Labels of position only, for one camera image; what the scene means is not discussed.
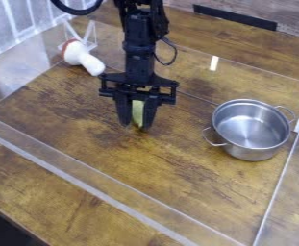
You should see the small steel pot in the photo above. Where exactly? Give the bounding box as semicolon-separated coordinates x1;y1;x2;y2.
202;99;295;161

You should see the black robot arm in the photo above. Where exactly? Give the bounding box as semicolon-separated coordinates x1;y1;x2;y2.
99;0;179;130

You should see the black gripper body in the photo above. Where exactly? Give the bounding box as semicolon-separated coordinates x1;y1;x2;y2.
99;47;179;106

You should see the green handled metal spoon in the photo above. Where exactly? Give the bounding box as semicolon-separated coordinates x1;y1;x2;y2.
132;100;144;128

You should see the black cable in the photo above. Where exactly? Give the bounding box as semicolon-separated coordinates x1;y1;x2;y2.
50;0;106;16

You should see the clear acrylic triangle bracket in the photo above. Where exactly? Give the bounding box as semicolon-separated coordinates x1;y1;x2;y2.
58;20;98;51

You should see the white mushroom toy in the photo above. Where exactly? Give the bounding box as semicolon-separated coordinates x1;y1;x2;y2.
62;39;106;76

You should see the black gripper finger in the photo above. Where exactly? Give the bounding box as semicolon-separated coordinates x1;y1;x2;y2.
115;92;132;126
142;97;159;130

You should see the black strip on table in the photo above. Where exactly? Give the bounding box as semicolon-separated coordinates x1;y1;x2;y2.
192;4;278;31

